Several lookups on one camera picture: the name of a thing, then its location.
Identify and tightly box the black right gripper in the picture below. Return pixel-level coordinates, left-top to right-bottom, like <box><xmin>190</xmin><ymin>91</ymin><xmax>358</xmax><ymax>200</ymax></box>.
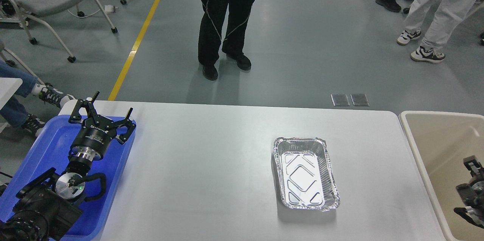
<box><xmin>453</xmin><ymin>156</ymin><xmax>484</xmax><ymax>228</ymax></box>

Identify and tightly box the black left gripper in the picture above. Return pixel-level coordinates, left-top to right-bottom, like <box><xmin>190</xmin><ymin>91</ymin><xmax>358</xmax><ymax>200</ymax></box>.
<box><xmin>68</xmin><ymin>91</ymin><xmax>137</xmax><ymax>157</ymax></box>

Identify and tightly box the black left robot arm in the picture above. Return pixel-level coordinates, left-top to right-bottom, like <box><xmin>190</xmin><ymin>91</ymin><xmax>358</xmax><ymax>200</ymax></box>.
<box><xmin>1</xmin><ymin>93</ymin><xmax>137</xmax><ymax>241</ymax></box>

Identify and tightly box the beige plastic bin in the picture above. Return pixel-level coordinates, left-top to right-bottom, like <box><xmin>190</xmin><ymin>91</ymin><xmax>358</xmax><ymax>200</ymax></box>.
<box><xmin>399</xmin><ymin>111</ymin><xmax>484</xmax><ymax>241</ymax></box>

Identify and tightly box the blue plastic tray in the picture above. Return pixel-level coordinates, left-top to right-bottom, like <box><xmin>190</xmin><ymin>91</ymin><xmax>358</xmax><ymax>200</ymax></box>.
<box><xmin>0</xmin><ymin>115</ymin><xmax>135</xmax><ymax>241</ymax></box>

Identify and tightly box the seated person in jeans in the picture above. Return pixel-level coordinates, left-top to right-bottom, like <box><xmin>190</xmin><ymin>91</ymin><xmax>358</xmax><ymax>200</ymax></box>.
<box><xmin>0</xmin><ymin>60</ymin><xmax>75</xmax><ymax>138</ymax></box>

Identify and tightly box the white side table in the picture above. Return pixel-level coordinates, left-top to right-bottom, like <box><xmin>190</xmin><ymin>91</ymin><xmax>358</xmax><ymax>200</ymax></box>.
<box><xmin>0</xmin><ymin>77</ymin><xmax>23</xmax><ymax>109</ymax></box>

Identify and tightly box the right floor socket plate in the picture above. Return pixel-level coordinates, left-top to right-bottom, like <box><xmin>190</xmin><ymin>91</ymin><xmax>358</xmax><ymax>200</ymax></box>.
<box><xmin>350</xmin><ymin>93</ymin><xmax>370</xmax><ymax>107</ymax></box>

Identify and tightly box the floor socket plate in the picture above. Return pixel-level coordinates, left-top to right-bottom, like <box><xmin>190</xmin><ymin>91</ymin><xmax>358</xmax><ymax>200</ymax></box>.
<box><xmin>350</xmin><ymin>93</ymin><xmax>370</xmax><ymax>107</ymax></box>
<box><xmin>330</xmin><ymin>94</ymin><xmax>350</xmax><ymax>107</ymax></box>

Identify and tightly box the left floor socket plate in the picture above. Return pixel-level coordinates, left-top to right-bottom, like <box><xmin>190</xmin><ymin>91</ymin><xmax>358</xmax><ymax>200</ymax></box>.
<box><xmin>330</xmin><ymin>94</ymin><xmax>350</xmax><ymax>107</ymax></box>

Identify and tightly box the aluminium foil tray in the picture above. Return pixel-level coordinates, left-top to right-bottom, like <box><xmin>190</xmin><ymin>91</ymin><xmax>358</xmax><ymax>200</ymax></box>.
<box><xmin>273</xmin><ymin>137</ymin><xmax>340</xmax><ymax>212</ymax></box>

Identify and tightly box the person in black trousers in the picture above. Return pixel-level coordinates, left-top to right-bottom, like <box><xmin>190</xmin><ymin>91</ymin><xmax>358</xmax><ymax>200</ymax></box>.
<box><xmin>198</xmin><ymin>0</ymin><xmax>255</xmax><ymax>81</ymax></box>

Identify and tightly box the person in white trousers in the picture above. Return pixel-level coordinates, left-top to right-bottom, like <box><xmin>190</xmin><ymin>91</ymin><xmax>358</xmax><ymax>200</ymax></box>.
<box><xmin>397</xmin><ymin>0</ymin><xmax>476</xmax><ymax>64</ymax></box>

